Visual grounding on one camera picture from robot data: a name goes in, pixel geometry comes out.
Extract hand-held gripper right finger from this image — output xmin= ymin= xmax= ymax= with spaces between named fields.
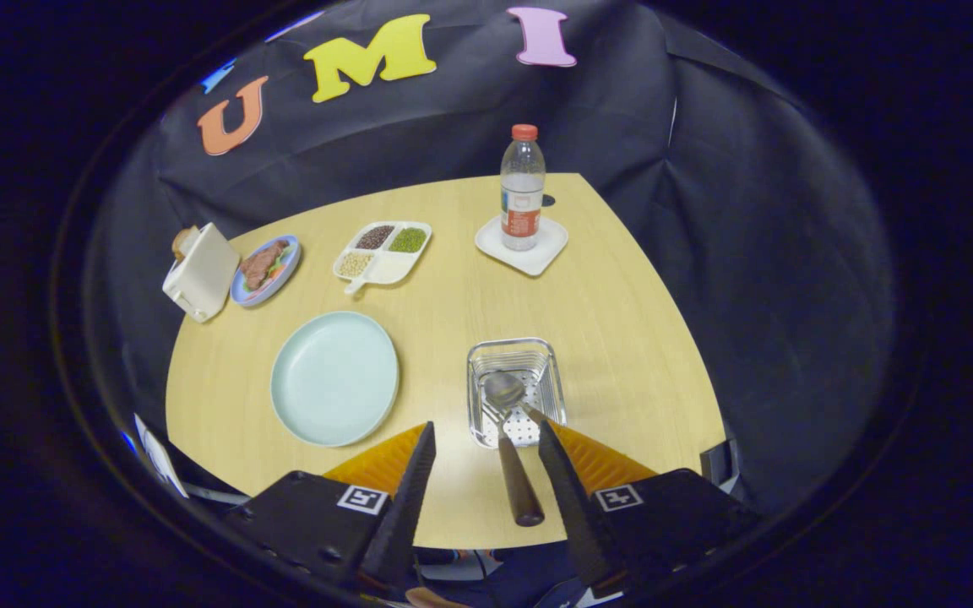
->
xmin=537 ymin=420 xmax=762 ymax=596

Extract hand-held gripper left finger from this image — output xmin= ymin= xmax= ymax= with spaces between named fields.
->
xmin=229 ymin=421 xmax=438 ymax=592

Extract fork with wooden handle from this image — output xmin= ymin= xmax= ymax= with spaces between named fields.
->
xmin=481 ymin=401 xmax=546 ymax=528

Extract person's blue clothing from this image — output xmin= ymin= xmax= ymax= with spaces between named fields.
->
xmin=419 ymin=545 xmax=589 ymax=608

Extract small black block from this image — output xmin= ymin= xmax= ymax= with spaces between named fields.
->
xmin=700 ymin=439 xmax=737 ymax=486

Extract pale green plate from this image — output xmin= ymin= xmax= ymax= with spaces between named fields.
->
xmin=270 ymin=311 xmax=401 ymax=448

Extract white divided dish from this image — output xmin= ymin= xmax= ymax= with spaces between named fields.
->
xmin=333 ymin=221 xmax=433 ymax=295

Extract white board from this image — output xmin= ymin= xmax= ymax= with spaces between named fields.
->
xmin=133 ymin=414 xmax=190 ymax=499

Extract white square coaster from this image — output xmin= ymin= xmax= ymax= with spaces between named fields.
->
xmin=475 ymin=214 xmax=569 ymax=277

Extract salad vegetables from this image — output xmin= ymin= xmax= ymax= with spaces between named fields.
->
xmin=242 ymin=245 xmax=295 ymax=296

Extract blue plate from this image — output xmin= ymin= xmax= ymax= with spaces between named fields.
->
xmin=231 ymin=235 xmax=302 ymax=307

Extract brown steak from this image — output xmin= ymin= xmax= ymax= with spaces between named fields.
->
xmin=240 ymin=240 xmax=290 ymax=290

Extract black backdrop cloth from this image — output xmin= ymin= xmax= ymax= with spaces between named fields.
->
xmin=85 ymin=0 xmax=897 ymax=516

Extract clear water bottle red cap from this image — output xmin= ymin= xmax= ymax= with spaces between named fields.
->
xmin=500 ymin=124 xmax=546 ymax=252

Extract white toaster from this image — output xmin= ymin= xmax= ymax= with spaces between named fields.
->
xmin=162 ymin=222 xmax=242 ymax=324

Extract metal wire basket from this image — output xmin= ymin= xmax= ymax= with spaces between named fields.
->
xmin=466 ymin=338 xmax=568 ymax=450

